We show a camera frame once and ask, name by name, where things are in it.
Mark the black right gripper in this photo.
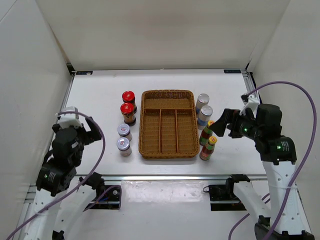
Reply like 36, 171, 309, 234
209, 108, 263, 141

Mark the yellow cap chili sauce bottle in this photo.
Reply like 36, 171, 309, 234
199, 136, 218, 161
199, 120, 214, 146

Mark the white blue shaker bottle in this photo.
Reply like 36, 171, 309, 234
195, 93, 210, 115
197, 105, 213, 130

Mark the silver lid spice jar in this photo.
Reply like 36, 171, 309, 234
116, 137, 132, 157
117, 123, 133, 141

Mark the red lid sauce jar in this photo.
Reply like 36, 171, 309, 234
120, 102, 136, 126
122, 90, 137, 113

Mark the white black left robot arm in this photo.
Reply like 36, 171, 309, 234
24, 111, 105, 240

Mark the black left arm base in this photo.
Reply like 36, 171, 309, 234
84, 185, 122, 212

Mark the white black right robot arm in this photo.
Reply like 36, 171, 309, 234
209, 104, 315, 240

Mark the brown wicker divided basket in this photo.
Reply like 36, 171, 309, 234
138, 89, 200, 159

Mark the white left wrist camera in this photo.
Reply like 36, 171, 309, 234
55, 106, 83, 129

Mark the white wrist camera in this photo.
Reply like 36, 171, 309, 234
239, 94, 260, 116
55, 106, 83, 129

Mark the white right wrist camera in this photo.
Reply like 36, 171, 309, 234
239, 94, 260, 116

